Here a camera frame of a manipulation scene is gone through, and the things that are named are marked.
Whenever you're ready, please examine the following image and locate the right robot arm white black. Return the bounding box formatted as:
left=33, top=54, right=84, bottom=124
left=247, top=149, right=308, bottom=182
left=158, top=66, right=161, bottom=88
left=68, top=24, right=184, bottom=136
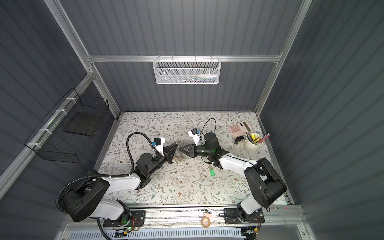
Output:
left=180, top=129, right=287, bottom=218

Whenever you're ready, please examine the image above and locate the floral table mat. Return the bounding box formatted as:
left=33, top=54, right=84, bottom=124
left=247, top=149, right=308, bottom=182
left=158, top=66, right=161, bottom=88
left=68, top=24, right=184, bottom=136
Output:
left=99, top=112, right=270, bottom=205

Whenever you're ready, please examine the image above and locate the tape roll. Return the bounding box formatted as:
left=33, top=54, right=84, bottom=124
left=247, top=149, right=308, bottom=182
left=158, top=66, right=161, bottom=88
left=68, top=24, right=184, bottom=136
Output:
left=201, top=216, right=211, bottom=228

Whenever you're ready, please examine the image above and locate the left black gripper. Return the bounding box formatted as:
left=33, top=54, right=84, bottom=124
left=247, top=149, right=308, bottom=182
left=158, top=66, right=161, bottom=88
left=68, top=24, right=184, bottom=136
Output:
left=147, top=143, right=177, bottom=178

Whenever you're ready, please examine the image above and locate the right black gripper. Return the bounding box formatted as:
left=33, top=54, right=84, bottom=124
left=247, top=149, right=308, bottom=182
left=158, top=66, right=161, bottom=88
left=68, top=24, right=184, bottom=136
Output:
left=180, top=143, right=213, bottom=159

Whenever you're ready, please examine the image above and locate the black wire basket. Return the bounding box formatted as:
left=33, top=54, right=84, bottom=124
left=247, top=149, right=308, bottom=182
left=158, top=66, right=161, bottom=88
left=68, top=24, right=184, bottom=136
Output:
left=25, top=90, right=110, bottom=164

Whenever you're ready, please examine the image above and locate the black corrugated cable left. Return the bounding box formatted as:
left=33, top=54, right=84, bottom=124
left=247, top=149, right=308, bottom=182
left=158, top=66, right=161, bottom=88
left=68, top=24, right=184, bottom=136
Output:
left=55, top=131, right=157, bottom=214

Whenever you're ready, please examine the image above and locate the pink pen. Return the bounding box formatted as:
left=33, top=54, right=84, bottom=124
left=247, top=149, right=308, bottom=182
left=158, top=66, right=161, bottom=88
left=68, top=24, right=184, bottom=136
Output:
left=256, top=134, right=270, bottom=144

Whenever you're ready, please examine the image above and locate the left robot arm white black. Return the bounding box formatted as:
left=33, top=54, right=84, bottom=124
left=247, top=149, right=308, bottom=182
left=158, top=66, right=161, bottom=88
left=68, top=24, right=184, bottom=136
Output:
left=55, top=144, right=178, bottom=226

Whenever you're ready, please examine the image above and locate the white cable duct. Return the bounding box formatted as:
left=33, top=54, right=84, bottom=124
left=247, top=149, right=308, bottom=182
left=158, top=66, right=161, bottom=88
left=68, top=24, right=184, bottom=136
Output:
left=67, top=227, right=245, bottom=240

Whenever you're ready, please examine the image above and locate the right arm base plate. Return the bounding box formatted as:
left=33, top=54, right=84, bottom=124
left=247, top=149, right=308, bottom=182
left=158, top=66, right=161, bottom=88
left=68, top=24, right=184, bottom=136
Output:
left=219, top=208, right=265, bottom=225

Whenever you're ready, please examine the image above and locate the white wire mesh basket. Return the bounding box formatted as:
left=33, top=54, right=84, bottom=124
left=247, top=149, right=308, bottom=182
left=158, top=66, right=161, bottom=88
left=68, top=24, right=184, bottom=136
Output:
left=153, top=59, right=222, bottom=85

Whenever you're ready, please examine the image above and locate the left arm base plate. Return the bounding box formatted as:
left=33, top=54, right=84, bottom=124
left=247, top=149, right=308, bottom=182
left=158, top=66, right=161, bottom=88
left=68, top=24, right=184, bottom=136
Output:
left=103, top=211, right=147, bottom=228

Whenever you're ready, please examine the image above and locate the keyring bunch with grey strap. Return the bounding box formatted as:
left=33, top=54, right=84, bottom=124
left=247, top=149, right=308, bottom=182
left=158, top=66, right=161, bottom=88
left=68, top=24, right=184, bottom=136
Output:
left=173, top=144, right=186, bottom=162

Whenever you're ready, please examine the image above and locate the white pen cup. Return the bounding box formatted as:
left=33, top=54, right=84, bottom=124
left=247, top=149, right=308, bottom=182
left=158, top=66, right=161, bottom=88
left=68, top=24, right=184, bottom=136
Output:
left=243, top=133, right=263, bottom=154

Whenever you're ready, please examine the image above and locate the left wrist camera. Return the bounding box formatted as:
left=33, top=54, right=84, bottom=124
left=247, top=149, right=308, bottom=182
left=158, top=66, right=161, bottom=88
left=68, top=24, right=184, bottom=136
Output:
left=152, top=137, right=165, bottom=156

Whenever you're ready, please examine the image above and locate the pink calculator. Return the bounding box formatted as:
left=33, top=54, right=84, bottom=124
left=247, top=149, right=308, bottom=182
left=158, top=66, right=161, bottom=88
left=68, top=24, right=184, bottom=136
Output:
left=229, top=120, right=253, bottom=139

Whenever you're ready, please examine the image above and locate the key with green tag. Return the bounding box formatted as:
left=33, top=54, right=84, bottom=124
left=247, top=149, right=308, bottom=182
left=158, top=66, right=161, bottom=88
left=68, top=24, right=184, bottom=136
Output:
left=208, top=165, right=216, bottom=177

